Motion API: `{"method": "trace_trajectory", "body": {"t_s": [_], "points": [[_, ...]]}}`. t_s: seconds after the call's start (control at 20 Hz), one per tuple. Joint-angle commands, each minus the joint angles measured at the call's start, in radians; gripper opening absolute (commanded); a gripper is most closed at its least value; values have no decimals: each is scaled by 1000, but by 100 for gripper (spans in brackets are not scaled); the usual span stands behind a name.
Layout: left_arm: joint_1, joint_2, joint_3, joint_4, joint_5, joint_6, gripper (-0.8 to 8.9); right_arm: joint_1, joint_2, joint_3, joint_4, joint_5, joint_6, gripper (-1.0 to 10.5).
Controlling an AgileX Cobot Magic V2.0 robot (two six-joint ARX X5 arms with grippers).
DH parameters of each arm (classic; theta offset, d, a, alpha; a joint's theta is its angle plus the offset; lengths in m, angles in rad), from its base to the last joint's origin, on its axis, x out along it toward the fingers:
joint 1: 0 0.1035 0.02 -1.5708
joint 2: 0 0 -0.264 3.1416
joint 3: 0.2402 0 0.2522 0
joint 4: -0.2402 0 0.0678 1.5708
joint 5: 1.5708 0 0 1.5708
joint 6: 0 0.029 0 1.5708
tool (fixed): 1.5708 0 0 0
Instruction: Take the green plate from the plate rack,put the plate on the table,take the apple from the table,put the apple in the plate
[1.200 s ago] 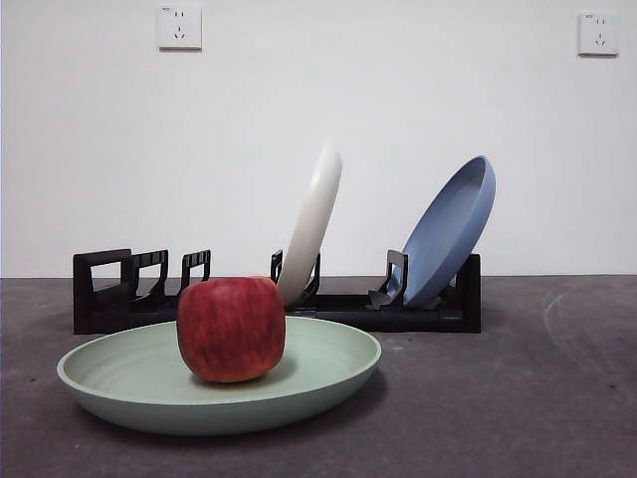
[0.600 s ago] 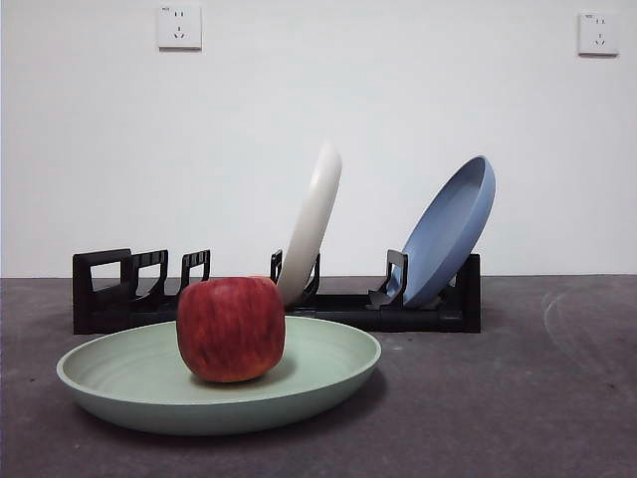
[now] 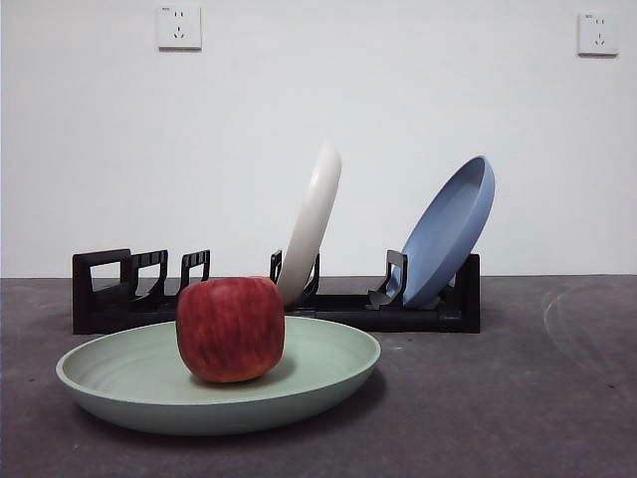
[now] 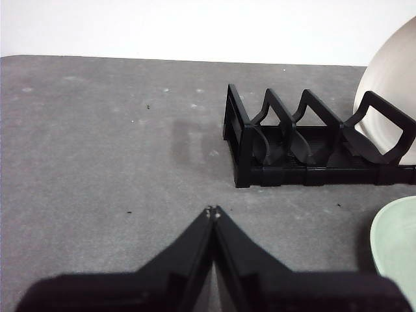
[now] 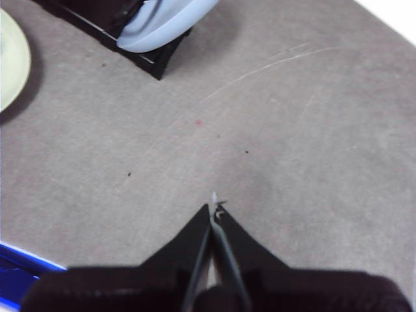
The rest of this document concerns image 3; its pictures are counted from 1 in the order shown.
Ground green round plate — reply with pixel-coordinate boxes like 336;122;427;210
55;316;383;437

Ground white wall socket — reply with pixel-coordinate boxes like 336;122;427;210
576;11;622;57
157;4;203;51

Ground black plate rack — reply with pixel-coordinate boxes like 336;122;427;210
72;247;482;335

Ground white round plate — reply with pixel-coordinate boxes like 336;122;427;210
276;141;343;306

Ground red apple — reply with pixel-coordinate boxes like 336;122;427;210
175;275;287;383

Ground blue round plate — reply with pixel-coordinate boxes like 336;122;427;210
400;154;497;308

